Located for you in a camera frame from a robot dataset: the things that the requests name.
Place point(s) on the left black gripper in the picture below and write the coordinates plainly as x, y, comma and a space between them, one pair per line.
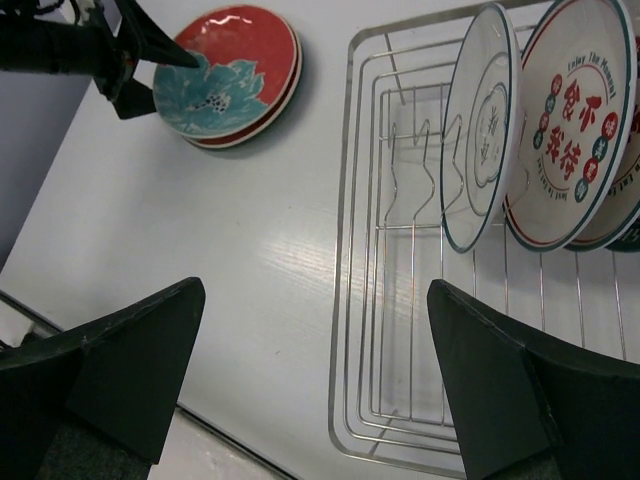
91, 47

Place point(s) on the white plate dark green band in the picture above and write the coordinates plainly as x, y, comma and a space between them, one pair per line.
629, 241

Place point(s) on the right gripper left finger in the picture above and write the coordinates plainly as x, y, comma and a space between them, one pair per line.
97, 401

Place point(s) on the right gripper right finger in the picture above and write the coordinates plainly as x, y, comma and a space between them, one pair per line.
522, 399

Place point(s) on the white plate green rim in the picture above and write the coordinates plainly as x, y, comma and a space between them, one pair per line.
483, 123

